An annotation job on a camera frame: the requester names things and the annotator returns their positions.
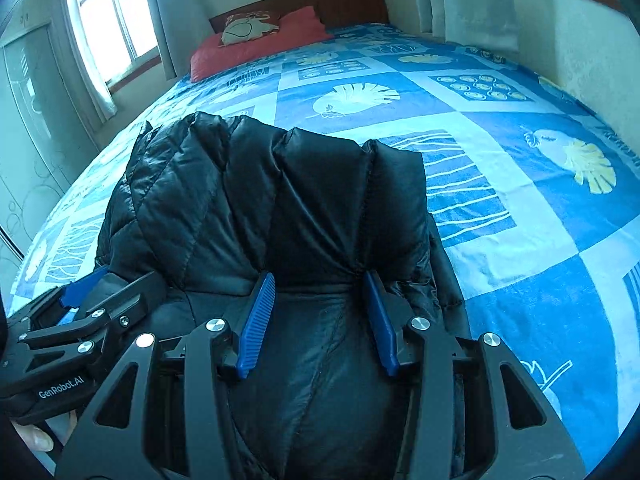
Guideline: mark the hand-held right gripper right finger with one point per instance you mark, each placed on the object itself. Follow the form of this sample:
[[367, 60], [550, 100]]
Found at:
[[380, 320]]

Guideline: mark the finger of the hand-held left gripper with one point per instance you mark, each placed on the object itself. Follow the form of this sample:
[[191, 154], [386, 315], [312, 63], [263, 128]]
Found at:
[[82, 292], [132, 300]]

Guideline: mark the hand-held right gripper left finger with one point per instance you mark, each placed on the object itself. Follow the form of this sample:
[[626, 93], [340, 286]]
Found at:
[[257, 320]]

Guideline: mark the black puffer jacket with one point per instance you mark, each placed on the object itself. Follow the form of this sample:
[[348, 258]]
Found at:
[[310, 210]]

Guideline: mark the person's left hand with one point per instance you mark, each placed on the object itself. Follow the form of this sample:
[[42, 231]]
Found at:
[[35, 437]]

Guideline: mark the blue patterned bedsheet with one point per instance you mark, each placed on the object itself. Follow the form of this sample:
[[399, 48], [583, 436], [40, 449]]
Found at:
[[500, 210]]

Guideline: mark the glass door wardrobe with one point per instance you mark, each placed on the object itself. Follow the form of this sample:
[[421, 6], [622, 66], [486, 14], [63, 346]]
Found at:
[[40, 135]]

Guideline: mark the sheer white curtain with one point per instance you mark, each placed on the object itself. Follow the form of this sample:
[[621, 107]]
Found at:
[[87, 60]]

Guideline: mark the red quilted pillow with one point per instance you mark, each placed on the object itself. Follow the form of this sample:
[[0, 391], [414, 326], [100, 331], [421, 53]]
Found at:
[[285, 40]]

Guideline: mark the cream printed pillow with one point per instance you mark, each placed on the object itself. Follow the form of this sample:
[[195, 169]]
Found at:
[[247, 30]]

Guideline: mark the wooden headboard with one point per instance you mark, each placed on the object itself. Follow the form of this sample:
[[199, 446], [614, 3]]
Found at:
[[350, 5]]

